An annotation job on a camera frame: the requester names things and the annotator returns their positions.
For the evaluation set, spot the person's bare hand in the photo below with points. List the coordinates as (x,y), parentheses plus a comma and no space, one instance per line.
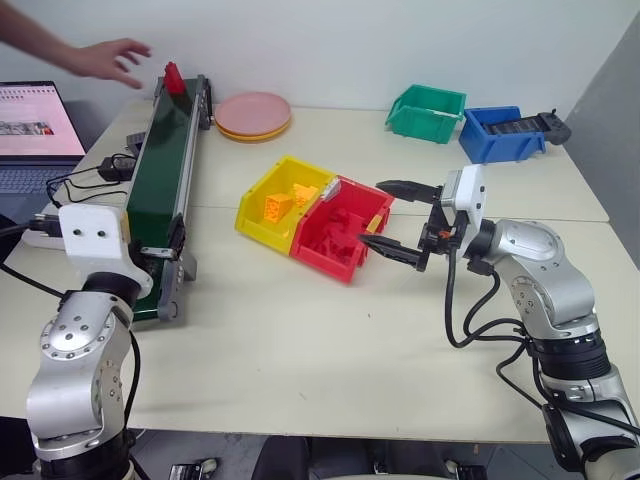
(102,60)

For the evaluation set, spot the red storage bin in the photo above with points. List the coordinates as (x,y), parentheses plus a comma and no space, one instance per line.
(325,265)

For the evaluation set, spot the green conveyor belt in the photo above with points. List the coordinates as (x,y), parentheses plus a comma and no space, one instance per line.
(160,170)

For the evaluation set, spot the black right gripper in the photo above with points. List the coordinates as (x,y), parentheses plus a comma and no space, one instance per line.
(440,235)

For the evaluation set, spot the yellow storage bin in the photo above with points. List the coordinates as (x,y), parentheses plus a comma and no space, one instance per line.
(262,235)

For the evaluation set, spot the small grey control box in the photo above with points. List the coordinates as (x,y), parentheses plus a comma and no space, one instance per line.
(135,141)

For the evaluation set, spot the green storage bin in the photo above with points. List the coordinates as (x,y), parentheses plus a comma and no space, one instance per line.
(420,125)

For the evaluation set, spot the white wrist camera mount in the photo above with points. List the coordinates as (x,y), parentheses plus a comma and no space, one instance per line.
(90,240)
(470,195)

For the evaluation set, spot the yellow studded toy block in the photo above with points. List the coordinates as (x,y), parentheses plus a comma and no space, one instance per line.
(305,195)

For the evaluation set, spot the black power plug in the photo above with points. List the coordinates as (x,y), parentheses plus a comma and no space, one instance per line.
(46,223)

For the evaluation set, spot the pink plate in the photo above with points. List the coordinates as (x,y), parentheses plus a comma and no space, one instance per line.
(252,111)

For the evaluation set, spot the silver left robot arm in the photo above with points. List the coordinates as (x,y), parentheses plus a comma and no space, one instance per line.
(75,350)

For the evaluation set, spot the blue storage bin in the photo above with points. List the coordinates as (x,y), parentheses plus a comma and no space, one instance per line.
(495,147)

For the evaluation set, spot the black power adapter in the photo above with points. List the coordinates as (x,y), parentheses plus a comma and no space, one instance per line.
(117,169)

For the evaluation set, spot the red toy block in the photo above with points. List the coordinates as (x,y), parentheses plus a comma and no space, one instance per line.
(341,218)
(175,80)
(342,246)

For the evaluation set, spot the person's bare forearm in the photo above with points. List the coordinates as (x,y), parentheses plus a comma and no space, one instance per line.
(35,35)

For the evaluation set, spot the yellow perforated toy block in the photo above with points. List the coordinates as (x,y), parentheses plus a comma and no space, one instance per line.
(277,209)

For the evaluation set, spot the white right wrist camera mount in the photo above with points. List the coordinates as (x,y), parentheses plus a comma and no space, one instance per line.
(470,195)

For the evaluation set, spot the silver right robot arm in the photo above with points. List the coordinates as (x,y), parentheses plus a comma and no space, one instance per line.
(540,260)

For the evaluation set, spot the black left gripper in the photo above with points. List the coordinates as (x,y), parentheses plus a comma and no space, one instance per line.
(152,252)

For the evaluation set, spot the open laptop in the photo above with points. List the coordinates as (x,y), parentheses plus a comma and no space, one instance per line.
(35,120)

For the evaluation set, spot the white bin label card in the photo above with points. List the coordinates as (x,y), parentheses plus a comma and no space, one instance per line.
(331,190)

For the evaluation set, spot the silver metal bracket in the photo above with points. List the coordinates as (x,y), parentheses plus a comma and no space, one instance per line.
(465,472)
(192,470)

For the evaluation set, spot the dark grey plastic part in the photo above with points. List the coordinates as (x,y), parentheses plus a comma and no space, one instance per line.
(510,128)

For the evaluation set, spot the yellow plate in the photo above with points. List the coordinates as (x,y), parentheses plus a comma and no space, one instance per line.
(250,139)

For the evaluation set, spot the black handheld controller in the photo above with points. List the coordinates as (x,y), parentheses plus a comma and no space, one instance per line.
(555,127)

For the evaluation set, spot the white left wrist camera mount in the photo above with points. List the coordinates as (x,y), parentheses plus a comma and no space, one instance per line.
(90,240)

